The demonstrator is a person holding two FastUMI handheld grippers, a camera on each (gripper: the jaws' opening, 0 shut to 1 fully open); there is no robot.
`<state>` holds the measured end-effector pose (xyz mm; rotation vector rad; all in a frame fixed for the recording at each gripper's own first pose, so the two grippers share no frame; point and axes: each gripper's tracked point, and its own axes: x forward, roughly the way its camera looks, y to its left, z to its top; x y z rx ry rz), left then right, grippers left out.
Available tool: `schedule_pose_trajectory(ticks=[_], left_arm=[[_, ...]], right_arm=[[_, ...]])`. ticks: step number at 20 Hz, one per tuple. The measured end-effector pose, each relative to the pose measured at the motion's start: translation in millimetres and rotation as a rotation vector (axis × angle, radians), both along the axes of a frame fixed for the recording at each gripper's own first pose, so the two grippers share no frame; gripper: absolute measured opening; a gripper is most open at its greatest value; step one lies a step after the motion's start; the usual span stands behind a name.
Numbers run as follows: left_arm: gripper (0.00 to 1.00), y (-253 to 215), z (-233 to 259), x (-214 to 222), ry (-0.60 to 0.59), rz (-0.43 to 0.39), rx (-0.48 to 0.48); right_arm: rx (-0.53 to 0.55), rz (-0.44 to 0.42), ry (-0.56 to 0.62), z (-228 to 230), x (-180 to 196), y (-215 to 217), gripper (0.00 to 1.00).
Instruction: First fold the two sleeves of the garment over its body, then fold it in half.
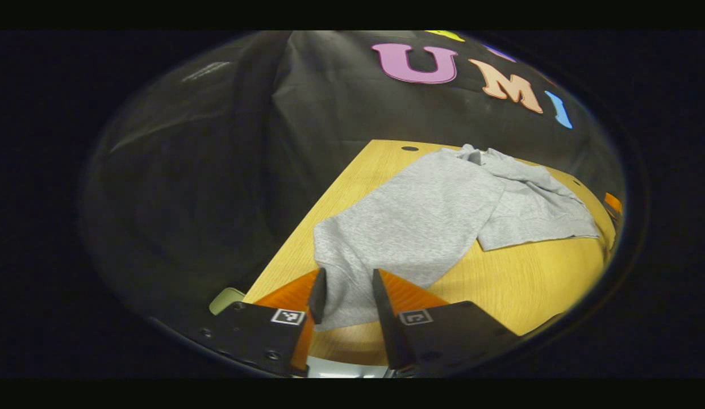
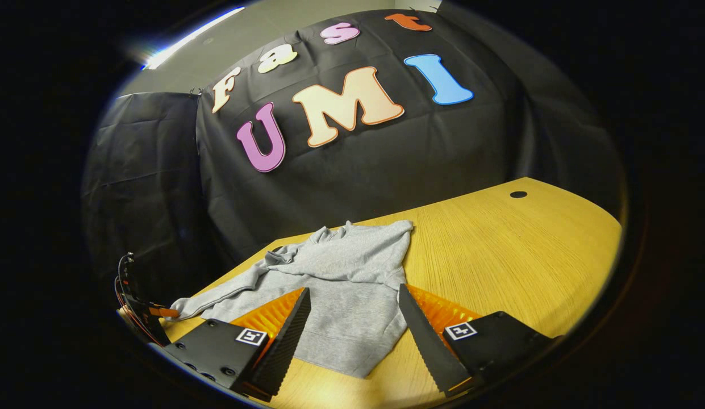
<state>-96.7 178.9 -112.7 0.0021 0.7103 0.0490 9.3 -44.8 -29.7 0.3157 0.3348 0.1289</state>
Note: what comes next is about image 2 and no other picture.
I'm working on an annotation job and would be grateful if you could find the grey sweatshirt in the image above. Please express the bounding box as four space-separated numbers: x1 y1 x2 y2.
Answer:
169 220 414 379

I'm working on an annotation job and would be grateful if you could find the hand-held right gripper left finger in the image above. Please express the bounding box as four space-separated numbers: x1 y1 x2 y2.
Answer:
162 287 312 403

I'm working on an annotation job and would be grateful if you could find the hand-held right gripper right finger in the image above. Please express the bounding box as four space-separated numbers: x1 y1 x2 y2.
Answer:
398 283 557 397

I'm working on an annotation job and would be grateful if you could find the black backdrop cloth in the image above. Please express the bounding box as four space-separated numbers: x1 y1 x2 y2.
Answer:
82 9 623 296

